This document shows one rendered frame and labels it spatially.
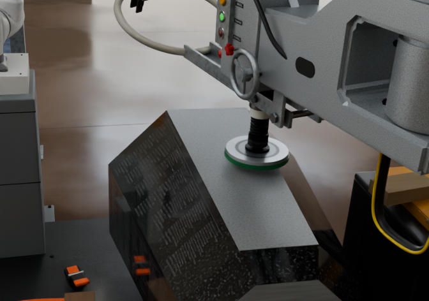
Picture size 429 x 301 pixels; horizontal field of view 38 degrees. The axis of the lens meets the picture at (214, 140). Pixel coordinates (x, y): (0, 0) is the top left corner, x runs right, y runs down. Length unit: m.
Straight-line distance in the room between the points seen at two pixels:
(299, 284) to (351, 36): 0.65
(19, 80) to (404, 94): 1.77
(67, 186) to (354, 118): 2.39
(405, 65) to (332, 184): 2.48
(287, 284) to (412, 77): 0.63
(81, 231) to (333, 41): 1.99
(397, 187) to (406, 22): 0.83
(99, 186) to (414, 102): 2.51
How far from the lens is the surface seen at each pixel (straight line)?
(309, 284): 1.68
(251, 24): 1.82
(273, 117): 1.80
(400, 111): 1.41
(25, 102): 2.70
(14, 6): 2.90
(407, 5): 1.37
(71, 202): 3.48
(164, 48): 2.32
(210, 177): 1.99
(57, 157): 3.97
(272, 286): 1.65
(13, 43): 3.75
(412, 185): 2.11
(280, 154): 2.06
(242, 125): 2.39
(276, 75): 1.76
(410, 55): 1.37
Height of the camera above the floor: 1.77
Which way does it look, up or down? 25 degrees down
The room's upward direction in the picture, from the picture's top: 4 degrees clockwise
